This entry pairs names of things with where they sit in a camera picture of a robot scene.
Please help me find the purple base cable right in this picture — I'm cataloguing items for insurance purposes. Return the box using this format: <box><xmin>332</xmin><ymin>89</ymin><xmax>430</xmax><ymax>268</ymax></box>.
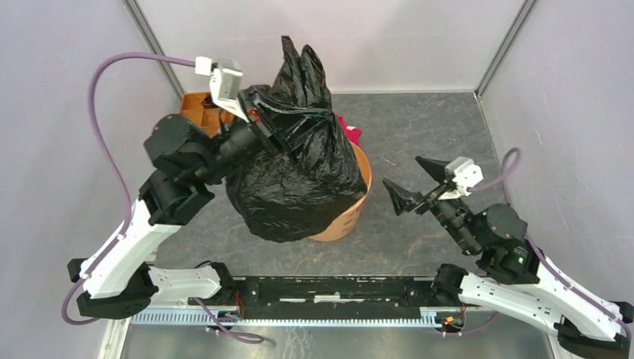
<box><xmin>440</xmin><ymin>312</ymin><xmax>501</xmax><ymax>338</ymax></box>

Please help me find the red crumpled cloth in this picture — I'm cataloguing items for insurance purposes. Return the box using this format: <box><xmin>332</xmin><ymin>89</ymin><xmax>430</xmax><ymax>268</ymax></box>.
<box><xmin>336</xmin><ymin>114</ymin><xmax>362</xmax><ymax>146</ymax></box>

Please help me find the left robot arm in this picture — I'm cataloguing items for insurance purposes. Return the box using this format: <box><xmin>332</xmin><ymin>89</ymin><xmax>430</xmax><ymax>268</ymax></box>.
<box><xmin>67</xmin><ymin>86</ymin><xmax>312</xmax><ymax>320</ymax></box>

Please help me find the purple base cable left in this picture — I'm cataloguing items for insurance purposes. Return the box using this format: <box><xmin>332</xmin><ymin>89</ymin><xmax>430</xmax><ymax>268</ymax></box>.
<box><xmin>193</xmin><ymin>297</ymin><xmax>265</xmax><ymax>346</ymax></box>

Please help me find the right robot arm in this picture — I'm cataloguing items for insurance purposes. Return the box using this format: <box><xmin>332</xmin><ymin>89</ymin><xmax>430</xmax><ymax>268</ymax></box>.
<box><xmin>382</xmin><ymin>157</ymin><xmax>633</xmax><ymax>358</ymax></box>

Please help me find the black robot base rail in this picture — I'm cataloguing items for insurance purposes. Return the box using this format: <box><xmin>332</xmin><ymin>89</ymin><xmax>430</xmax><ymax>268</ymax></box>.
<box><xmin>203</xmin><ymin>263</ymin><xmax>464</xmax><ymax>321</ymax></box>

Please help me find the black plastic trash bag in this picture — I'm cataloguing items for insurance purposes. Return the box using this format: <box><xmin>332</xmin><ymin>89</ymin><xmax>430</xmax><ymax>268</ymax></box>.
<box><xmin>226</xmin><ymin>35</ymin><xmax>366</xmax><ymax>243</ymax></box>

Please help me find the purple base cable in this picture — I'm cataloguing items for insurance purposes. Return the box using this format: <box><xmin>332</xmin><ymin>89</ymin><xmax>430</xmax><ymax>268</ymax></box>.
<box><xmin>193</xmin><ymin>297</ymin><xmax>265</xmax><ymax>346</ymax></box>
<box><xmin>440</xmin><ymin>312</ymin><xmax>501</xmax><ymax>338</ymax></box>

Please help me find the orange plastic trash bin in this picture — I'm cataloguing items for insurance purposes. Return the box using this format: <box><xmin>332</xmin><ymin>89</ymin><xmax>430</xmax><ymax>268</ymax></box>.
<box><xmin>310</xmin><ymin>143</ymin><xmax>372</xmax><ymax>242</ymax></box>

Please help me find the wooden compartment tray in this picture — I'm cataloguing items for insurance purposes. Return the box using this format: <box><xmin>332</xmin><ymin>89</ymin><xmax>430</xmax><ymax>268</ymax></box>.
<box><xmin>179</xmin><ymin>92</ymin><xmax>234</xmax><ymax>137</ymax></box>

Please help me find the black rolled item back left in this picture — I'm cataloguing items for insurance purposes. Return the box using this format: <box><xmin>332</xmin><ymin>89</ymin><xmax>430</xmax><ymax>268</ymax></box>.
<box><xmin>201</xmin><ymin>95</ymin><xmax>218</xmax><ymax>109</ymax></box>

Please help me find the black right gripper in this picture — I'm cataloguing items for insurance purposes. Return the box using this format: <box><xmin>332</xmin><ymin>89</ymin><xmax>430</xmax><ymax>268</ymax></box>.
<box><xmin>379</xmin><ymin>155</ymin><xmax>480</xmax><ymax>254</ymax></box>

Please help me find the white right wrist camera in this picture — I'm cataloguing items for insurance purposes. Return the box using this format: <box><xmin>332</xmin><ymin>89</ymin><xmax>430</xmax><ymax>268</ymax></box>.
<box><xmin>438</xmin><ymin>156</ymin><xmax>484</xmax><ymax>200</ymax></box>

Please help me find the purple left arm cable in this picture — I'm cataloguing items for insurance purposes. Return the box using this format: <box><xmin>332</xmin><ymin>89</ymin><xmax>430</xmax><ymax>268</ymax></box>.
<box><xmin>61</xmin><ymin>52</ymin><xmax>199</xmax><ymax>327</ymax></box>

